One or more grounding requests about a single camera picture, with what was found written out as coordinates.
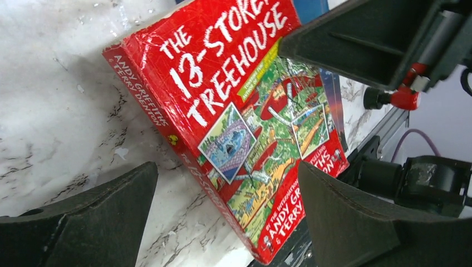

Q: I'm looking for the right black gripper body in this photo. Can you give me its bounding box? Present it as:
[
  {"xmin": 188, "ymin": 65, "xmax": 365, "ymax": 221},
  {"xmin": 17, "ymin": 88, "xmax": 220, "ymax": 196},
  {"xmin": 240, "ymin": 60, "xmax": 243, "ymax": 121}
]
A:
[{"xmin": 405, "ymin": 1, "xmax": 471, "ymax": 92}]

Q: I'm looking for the red 13-storey treehouse book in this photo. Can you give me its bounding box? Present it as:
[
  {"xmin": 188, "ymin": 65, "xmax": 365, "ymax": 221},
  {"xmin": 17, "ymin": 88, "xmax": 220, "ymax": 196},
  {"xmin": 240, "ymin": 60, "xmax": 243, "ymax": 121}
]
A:
[{"xmin": 102, "ymin": 1, "xmax": 349, "ymax": 265}]

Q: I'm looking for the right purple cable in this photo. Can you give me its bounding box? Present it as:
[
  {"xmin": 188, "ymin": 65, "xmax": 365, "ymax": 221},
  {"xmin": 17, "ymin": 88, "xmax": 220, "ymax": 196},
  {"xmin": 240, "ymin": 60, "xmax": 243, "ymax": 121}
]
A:
[{"xmin": 391, "ymin": 128, "xmax": 441, "ymax": 163}]

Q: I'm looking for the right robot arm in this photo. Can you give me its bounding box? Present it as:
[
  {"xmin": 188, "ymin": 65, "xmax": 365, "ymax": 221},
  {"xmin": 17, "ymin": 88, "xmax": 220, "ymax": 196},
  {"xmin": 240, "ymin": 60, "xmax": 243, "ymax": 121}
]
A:
[{"xmin": 278, "ymin": 1, "xmax": 471, "ymax": 217}]

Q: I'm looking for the blue book under red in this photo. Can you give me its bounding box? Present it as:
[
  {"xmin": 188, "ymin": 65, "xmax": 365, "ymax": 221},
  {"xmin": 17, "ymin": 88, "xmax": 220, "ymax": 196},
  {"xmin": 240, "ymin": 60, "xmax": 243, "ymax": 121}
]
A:
[{"xmin": 293, "ymin": 0, "xmax": 348, "ymax": 152}]

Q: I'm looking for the red black small bottle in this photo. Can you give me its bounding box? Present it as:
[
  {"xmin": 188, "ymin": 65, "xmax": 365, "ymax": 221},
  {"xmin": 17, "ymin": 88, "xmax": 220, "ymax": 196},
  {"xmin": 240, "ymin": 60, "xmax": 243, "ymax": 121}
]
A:
[{"xmin": 363, "ymin": 87, "xmax": 421, "ymax": 111}]

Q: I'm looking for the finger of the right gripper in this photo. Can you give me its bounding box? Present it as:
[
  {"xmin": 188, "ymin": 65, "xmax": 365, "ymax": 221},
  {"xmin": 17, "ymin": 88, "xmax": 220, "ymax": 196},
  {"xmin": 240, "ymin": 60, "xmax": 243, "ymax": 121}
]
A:
[{"xmin": 278, "ymin": 0, "xmax": 443, "ymax": 90}]

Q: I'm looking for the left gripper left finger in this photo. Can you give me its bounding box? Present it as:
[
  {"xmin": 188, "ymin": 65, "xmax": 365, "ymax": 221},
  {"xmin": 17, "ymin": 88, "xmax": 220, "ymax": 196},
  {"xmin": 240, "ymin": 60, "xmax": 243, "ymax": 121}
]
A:
[{"xmin": 1, "ymin": 162, "xmax": 159, "ymax": 266}]

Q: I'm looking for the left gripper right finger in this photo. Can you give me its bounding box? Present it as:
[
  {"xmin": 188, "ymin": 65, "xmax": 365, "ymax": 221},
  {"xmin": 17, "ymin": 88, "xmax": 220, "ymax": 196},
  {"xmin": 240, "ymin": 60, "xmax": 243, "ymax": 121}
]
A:
[{"xmin": 298, "ymin": 162, "xmax": 471, "ymax": 266}]

